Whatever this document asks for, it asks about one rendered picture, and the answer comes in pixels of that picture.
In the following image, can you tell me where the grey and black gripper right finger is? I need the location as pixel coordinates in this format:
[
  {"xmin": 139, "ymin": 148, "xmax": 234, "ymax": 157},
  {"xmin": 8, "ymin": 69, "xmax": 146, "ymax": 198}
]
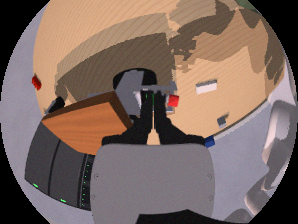
[{"xmin": 154, "ymin": 93, "xmax": 205, "ymax": 146}]

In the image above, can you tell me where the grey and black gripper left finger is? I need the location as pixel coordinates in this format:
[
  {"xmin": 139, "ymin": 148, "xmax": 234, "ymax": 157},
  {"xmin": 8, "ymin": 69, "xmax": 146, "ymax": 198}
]
[{"xmin": 101, "ymin": 93, "xmax": 153, "ymax": 146}]

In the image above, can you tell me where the wooden dolly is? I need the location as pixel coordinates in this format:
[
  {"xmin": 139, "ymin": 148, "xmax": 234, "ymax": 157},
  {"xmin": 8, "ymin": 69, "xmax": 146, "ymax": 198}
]
[{"xmin": 41, "ymin": 68, "xmax": 179, "ymax": 155}]

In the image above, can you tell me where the red toy building brick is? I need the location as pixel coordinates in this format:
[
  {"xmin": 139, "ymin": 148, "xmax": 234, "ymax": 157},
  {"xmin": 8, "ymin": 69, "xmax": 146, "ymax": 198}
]
[{"xmin": 32, "ymin": 76, "xmax": 41, "ymax": 91}]

